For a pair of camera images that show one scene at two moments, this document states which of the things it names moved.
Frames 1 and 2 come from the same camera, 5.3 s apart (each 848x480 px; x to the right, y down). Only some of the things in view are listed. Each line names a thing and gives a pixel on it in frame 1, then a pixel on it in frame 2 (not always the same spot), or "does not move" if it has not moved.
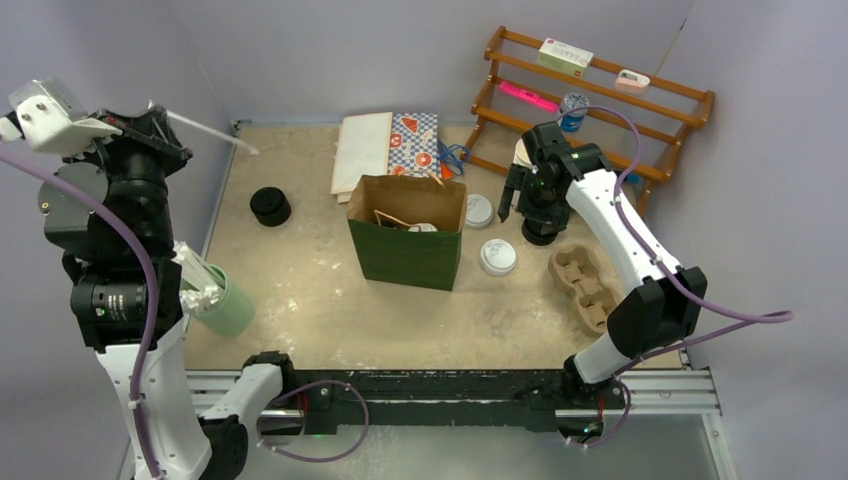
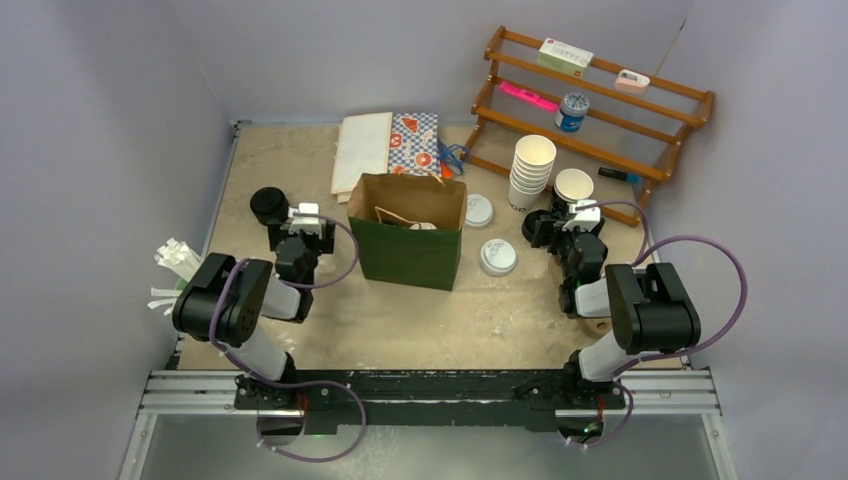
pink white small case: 631,82 does not move
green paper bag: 407,228 does not move
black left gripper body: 143,157 → 313,245
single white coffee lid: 424,227 does not move
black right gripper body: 537,202 → 561,244
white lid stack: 479,211 does not move
